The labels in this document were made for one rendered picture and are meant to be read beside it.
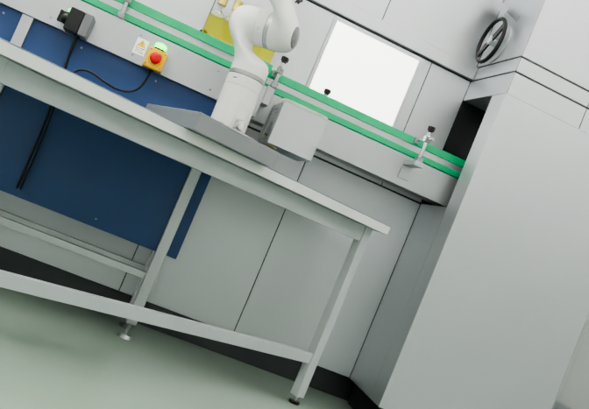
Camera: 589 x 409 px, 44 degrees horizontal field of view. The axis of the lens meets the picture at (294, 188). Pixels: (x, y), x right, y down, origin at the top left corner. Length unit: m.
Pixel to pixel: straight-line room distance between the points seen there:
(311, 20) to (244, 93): 0.87
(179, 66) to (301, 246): 0.93
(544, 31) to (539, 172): 0.56
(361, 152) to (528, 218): 0.71
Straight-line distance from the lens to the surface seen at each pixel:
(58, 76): 1.95
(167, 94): 2.69
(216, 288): 3.03
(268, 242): 3.03
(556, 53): 3.10
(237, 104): 2.27
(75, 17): 2.63
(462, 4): 3.36
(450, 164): 3.06
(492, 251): 2.95
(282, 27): 2.31
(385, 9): 3.21
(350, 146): 2.88
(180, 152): 2.18
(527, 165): 3.00
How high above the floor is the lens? 0.60
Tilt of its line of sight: 3 degrees up
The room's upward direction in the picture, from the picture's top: 23 degrees clockwise
